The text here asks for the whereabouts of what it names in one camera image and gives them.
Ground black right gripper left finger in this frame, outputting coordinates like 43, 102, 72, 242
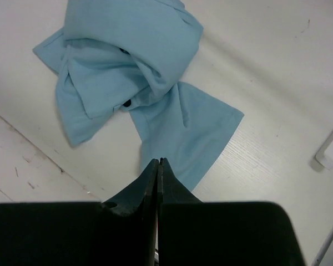
103, 159, 159, 217

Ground light blue trousers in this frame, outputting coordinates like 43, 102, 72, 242
33, 1, 244, 190

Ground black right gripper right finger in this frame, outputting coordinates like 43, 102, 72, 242
157, 158, 202, 207

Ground white clothes rack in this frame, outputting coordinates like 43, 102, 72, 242
315, 131, 333, 170

